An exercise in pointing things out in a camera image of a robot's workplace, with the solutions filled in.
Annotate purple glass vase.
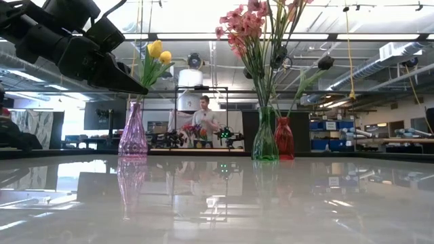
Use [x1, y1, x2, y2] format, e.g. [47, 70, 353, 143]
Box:
[117, 100, 150, 157]

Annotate patterned white curtain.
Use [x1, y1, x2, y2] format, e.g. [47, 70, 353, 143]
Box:
[9, 110, 55, 150]

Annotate red glass vase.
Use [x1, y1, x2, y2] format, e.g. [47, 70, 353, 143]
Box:
[274, 117, 295, 161]

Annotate large black display screen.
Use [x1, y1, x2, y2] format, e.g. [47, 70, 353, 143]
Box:
[83, 98, 127, 131]

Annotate black round fan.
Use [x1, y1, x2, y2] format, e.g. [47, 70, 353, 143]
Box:
[187, 52, 203, 70]

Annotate black metal table frame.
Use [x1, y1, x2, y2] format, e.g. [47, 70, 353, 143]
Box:
[0, 147, 434, 163]

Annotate distant colourful flower bunch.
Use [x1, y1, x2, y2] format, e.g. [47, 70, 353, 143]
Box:
[182, 123, 210, 142]

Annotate black artificial tulip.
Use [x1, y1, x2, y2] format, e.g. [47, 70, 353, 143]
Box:
[286, 55, 336, 119]

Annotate silver ventilation duct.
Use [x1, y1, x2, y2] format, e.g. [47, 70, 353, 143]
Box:
[300, 42, 425, 106]

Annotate yellow hanging cord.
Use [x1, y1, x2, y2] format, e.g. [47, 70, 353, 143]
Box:
[127, 0, 142, 102]
[404, 64, 434, 135]
[344, 5, 357, 101]

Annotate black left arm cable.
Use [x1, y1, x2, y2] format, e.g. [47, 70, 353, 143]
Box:
[100, 0, 128, 18]

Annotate green glass vase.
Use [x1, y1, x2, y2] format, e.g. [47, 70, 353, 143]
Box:
[250, 106, 280, 162]

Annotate black cabinet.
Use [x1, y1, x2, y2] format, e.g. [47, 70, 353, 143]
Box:
[241, 109, 311, 153]

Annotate white cylindrical tank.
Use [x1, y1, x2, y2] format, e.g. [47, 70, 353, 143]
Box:
[176, 68, 205, 113]

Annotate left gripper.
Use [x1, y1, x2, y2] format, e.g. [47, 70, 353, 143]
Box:
[15, 16, 149, 96]

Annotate overhead light bar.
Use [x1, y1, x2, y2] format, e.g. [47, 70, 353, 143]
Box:
[121, 32, 434, 42]

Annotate black hanging device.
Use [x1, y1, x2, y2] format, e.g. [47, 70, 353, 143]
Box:
[269, 43, 293, 72]

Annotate person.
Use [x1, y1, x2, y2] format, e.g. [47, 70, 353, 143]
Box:
[191, 94, 220, 143]
[0, 107, 43, 152]

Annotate blue storage bins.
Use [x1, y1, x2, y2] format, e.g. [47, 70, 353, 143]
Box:
[309, 119, 356, 152]

